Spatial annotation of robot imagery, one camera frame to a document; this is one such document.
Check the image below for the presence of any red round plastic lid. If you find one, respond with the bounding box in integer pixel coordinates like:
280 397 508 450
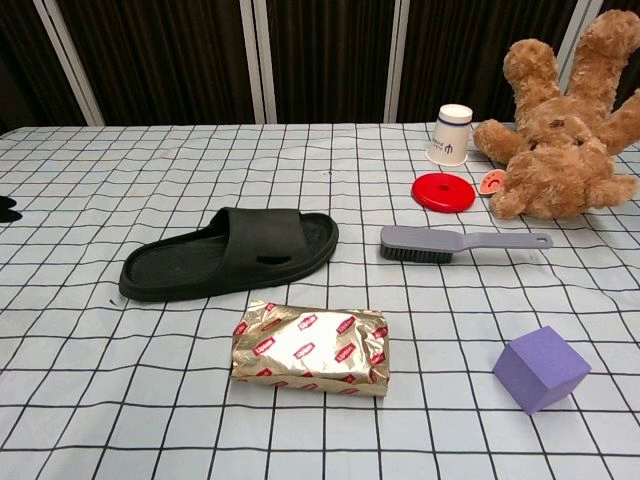
411 172 478 215

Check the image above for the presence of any white partition frame post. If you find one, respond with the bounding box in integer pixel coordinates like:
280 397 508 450
383 0 417 124
34 0 107 126
552 0 609 86
238 0 279 125

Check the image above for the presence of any white paper cup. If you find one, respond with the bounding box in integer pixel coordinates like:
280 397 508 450
424 103 474 166

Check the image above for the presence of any white checkered tablecloth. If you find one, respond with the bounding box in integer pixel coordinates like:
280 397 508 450
0 119 640 480

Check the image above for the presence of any black rubber slipper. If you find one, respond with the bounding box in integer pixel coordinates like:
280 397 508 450
119 206 341 303

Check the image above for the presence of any grey cleaning brush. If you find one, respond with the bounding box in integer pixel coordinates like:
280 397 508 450
379 224 555 265

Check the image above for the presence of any purple foam cube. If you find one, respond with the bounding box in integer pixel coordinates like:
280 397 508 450
492 325 593 416

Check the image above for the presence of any brown teddy bear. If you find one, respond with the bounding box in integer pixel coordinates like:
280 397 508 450
472 9 640 221

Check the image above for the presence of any gold foil tea package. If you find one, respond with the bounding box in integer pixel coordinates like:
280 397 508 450
230 299 391 399

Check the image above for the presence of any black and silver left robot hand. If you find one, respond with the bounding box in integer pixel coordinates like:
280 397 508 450
0 196 24 224

